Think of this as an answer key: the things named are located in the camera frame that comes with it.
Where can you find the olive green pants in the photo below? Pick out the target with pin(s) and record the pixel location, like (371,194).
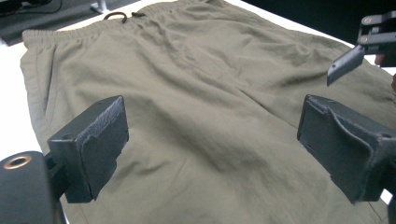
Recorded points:
(202,93)

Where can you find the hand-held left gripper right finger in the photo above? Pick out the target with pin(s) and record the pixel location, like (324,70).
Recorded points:
(342,146)

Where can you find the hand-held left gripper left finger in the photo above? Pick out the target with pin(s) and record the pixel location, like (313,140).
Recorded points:
(93,146)

